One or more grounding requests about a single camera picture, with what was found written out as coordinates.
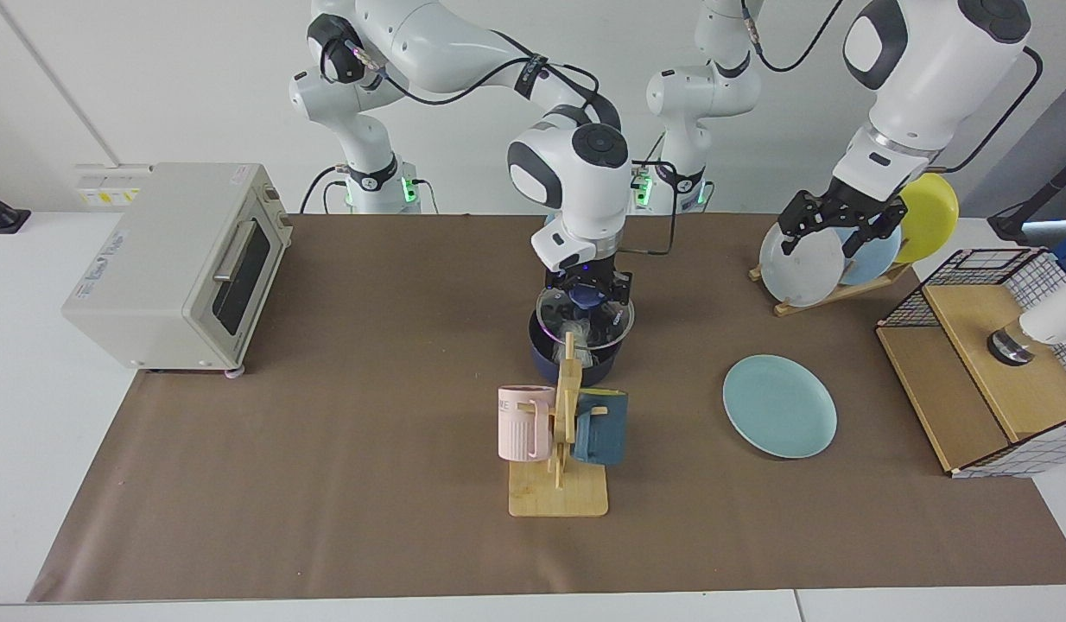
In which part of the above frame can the yellow plate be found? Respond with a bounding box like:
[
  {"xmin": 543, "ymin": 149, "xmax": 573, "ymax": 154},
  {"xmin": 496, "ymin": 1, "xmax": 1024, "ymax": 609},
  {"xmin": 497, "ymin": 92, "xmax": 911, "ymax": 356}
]
[{"xmin": 892, "ymin": 173, "xmax": 960, "ymax": 264}]

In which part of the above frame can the pale toaster oven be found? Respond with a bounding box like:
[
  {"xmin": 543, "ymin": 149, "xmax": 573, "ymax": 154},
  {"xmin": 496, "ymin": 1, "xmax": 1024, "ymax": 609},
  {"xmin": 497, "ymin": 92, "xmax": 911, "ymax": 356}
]
[{"xmin": 62, "ymin": 162, "xmax": 294, "ymax": 378}]

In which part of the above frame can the white cylinder with silver end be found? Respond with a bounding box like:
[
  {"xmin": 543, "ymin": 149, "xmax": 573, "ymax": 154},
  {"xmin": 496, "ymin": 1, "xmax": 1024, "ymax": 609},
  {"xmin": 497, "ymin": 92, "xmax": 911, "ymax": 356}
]
[{"xmin": 987, "ymin": 298, "xmax": 1066, "ymax": 368}]

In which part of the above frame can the black stand foot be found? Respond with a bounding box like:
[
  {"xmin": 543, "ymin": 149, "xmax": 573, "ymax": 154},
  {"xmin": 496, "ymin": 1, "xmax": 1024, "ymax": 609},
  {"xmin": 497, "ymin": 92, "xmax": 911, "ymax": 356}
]
[{"xmin": 0, "ymin": 186, "xmax": 30, "ymax": 234}]

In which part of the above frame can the pale green plate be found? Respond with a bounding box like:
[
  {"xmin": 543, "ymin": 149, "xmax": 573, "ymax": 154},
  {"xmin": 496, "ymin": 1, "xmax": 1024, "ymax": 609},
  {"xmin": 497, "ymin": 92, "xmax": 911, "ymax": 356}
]
[{"xmin": 723, "ymin": 354, "xmax": 838, "ymax": 460}]

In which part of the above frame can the brown table cloth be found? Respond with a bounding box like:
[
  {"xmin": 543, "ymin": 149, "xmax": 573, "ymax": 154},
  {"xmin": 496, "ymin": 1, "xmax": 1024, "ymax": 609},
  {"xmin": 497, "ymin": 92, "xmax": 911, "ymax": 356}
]
[{"xmin": 28, "ymin": 213, "xmax": 1066, "ymax": 603}]

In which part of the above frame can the dark teal cup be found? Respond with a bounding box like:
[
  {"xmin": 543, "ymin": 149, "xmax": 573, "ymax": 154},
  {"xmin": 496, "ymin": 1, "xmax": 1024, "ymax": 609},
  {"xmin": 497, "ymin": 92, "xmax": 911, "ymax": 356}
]
[{"xmin": 572, "ymin": 390, "xmax": 629, "ymax": 466}]

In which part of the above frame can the light blue plate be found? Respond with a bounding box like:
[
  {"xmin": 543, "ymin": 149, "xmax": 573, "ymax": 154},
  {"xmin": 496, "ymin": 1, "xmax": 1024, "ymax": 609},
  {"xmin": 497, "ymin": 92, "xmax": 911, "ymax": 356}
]
[{"xmin": 835, "ymin": 220, "xmax": 903, "ymax": 288}]

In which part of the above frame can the white plate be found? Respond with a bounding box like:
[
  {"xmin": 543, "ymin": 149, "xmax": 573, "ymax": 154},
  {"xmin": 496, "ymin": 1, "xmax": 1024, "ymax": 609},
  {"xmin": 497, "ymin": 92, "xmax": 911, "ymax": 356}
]
[{"xmin": 759, "ymin": 220, "xmax": 847, "ymax": 308}]

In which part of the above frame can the black pot with blue handle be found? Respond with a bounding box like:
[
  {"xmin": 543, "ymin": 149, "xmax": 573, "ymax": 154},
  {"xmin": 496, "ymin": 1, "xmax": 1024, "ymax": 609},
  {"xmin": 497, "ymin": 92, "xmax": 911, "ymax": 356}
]
[{"xmin": 527, "ymin": 298, "xmax": 635, "ymax": 387}]

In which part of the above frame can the white vermicelli bundle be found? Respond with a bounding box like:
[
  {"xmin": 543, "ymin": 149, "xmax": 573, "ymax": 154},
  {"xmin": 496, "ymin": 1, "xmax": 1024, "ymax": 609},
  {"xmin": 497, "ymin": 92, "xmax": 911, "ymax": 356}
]
[{"xmin": 559, "ymin": 318, "xmax": 600, "ymax": 351}]

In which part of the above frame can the pink ribbed cup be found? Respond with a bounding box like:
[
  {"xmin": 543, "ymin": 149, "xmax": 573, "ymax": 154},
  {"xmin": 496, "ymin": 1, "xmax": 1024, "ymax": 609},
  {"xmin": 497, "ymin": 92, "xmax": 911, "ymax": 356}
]
[{"xmin": 497, "ymin": 386, "xmax": 557, "ymax": 463}]

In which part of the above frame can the white wall socket strip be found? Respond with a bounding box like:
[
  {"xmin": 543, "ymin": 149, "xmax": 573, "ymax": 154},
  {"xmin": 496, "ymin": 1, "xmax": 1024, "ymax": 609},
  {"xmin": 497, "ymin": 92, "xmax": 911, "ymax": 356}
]
[{"xmin": 73, "ymin": 164, "xmax": 145, "ymax": 208}]

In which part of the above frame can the wire basket with wooden floor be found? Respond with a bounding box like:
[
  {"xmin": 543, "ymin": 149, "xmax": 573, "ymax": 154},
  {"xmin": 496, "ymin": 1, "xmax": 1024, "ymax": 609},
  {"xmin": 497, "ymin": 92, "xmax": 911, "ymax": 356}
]
[{"xmin": 876, "ymin": 248, "xmax": 1066, "ymax": 479}]

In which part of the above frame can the wooden plate rack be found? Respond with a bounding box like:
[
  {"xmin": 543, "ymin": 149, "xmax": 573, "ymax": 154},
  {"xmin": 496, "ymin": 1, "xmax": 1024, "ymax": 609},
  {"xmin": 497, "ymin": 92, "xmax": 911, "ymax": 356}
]
[{"xmin": 749, "ymin": 263, "xmax": 914, "ymax": 318}]

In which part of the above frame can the wooden cup stand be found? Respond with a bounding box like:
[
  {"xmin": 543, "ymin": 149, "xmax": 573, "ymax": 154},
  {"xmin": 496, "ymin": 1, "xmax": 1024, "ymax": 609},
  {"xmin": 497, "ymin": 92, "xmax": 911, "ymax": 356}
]
[{"xmin": 509, "ymin": 333, "xmax": 609, "ymax": 517}]

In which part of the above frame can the glass lid with blue knob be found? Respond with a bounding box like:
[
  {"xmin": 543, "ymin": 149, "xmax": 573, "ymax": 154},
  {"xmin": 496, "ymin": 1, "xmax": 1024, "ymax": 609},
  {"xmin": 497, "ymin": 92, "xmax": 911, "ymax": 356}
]
[{"xmin": 537, "ymin": 283, "xmax": 635, "ymax": 349}]

